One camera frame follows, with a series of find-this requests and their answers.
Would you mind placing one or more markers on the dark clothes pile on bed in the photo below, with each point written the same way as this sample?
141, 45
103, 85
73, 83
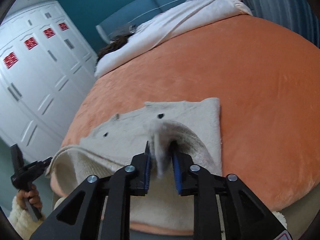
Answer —
118, 39

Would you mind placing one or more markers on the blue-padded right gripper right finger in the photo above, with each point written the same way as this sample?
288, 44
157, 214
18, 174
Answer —
193, 180

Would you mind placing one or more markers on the white folded duvet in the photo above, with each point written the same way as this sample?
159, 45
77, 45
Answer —
180, 19

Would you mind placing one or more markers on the cream fleece sleeve left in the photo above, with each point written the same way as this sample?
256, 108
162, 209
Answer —
22, 221

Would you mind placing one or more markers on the orange plush bed blanket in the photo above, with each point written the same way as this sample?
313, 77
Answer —
267, 80

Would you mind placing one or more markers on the person's left hand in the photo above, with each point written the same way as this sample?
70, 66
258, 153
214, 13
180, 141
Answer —
33, 197

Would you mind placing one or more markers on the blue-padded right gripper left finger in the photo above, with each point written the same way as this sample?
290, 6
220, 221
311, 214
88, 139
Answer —
132, 180

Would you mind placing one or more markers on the blue upholstered headboard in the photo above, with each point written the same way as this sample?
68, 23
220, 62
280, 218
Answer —
133, 14

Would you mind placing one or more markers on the white wardrobe with red stickers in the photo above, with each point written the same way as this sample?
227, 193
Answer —
47, 70

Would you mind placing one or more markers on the blue-grey window curtain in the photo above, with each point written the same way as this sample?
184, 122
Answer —
295, 15

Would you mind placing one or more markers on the beige knit sweater black hearts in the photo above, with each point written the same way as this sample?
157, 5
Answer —
112, 145

